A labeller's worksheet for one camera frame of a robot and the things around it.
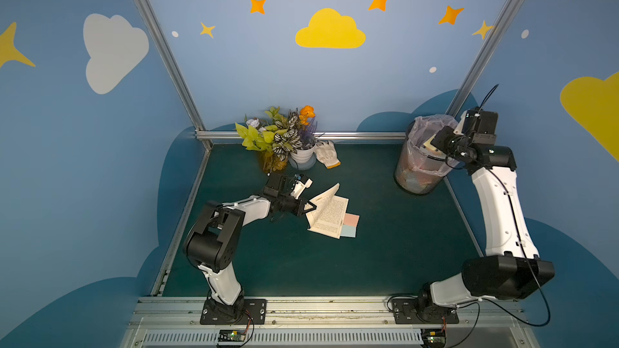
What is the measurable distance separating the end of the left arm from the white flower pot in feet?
0.80

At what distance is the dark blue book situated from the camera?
923 millimetres

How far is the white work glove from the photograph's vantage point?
3.83 ft

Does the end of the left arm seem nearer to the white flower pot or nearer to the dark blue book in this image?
the dark blue book

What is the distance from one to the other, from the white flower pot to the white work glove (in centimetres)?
3

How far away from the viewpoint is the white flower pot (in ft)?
3.59

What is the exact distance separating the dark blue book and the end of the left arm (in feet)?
0.19

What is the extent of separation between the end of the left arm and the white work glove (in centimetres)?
32

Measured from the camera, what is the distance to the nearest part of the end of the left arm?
0.79 meters
